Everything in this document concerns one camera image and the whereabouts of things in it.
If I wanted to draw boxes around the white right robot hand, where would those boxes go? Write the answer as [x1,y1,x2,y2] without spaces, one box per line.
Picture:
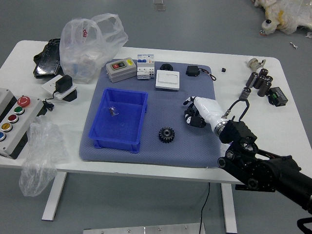
[183,96,224,129]

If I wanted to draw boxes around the big black gear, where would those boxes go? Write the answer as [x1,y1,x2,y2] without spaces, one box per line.
[158,126,176,146]

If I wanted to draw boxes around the blue plastic box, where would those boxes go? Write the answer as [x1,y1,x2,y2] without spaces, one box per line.
[87,87,149,154]

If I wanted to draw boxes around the grey multi-button control box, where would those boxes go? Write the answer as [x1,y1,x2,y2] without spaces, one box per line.
[0,87,45,160]

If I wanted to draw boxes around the small black module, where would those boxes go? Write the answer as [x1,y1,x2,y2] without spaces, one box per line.
[185,65,200,77]

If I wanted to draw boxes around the blue-grey mat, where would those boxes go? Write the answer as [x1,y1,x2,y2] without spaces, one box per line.
[78,59,221,169]

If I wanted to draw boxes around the black round part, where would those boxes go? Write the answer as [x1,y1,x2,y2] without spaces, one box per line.
[159,62,174,72]

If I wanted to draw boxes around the white grey connector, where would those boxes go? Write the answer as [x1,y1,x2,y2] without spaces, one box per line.
[247,58,266,72]

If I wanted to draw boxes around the black module with green terminals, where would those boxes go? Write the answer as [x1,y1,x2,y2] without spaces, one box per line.
[267,86,289,107]

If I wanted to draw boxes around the white circuit breaker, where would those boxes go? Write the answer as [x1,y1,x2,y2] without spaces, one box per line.
[136,53,156,80]

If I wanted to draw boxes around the black desk control panel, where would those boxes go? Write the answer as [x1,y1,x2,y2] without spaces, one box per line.
[235,184,276,193]

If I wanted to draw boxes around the white table leg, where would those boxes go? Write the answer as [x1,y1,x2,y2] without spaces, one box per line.
[41,172,68,221]
[220,182,238,234]

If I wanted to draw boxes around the large translucent plastic bag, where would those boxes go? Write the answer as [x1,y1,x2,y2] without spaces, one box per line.
[59,13,129,85]

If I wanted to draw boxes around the black power adapter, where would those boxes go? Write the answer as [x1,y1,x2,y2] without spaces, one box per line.
[53,75,74,95]

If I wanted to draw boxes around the white socket plate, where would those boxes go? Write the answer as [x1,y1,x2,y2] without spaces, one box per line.
[41,74,78,100]

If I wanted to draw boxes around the black plastic tray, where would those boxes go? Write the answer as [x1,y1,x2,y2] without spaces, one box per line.
[33,38,64,78]

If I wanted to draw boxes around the crumpled clear plastic bag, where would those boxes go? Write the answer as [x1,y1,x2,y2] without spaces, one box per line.
[19,115,70,197]

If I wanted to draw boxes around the thin module wires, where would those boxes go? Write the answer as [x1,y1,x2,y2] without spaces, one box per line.
[198,69,217,81]

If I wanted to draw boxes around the white wall switch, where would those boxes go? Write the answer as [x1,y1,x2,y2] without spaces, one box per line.
[155,69,180,91]

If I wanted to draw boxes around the grey push-button switch box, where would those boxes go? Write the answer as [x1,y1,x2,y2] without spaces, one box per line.
[105,58,137,84]

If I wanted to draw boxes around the black cable under table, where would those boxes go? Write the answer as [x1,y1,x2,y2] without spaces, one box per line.
[199,182,211,234]

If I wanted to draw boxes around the black adapter cord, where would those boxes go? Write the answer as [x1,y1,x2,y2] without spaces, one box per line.
[42,91,57,112]

